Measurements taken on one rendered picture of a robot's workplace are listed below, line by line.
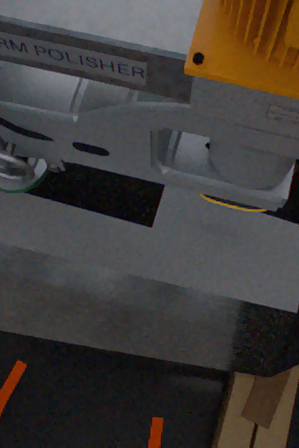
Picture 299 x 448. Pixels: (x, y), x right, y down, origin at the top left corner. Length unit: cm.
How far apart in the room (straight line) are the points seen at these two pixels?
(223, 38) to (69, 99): 42
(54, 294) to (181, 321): 39
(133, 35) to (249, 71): 17
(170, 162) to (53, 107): 28
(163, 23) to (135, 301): 97
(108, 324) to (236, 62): 109
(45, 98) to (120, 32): 35
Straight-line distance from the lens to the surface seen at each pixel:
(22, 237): 161
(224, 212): 160
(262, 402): 217
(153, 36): 79
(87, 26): 81
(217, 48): 76
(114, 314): 163
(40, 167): 165
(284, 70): 75
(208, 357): 168
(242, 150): 102
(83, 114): 106
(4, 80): 116
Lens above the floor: 235
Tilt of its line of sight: 73 degrees down
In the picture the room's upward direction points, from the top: 3 degrees counter-clockwise
